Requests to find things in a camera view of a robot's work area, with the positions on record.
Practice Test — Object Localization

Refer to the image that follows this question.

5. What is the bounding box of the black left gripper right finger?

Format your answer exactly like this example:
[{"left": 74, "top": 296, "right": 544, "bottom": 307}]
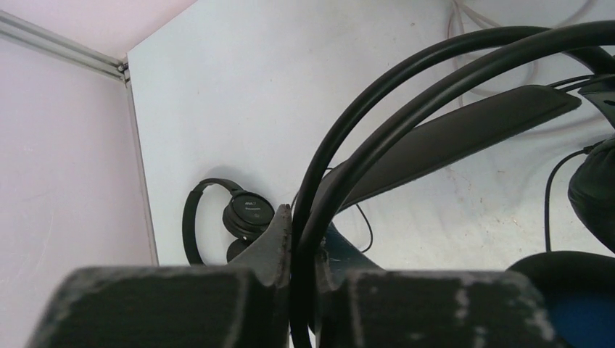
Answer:
[{"left": 314, "top": 227, "right": 565, "bottom": 347}]

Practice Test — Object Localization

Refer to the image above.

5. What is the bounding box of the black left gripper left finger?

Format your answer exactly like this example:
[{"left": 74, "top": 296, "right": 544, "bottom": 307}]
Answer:
[{"left": 27, "top": 204, "right": 292, "bottom": 347}]

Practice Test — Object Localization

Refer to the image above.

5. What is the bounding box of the black and blue gaming headset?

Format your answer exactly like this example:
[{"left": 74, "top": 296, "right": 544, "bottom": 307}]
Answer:
[{"left": 289, "top": 20, "right": 614, "bottom": 347}]

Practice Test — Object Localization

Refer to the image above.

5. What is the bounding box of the small black on-ear headphones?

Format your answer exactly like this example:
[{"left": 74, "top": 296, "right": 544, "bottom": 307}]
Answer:
[{"left": 182, "top": 178, "right": 275, "bottom": 265}]

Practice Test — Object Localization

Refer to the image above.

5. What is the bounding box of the thin black headphone cable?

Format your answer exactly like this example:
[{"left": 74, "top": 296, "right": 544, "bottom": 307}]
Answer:
[{"left": 355, "top": 204, "right": 374, "bottom": 254}]

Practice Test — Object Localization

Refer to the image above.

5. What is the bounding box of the grey headphone cable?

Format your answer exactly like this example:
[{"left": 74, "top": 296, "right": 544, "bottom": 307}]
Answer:
[{"left": 447, "top": 0, "right": 597, "bottom": 107}]

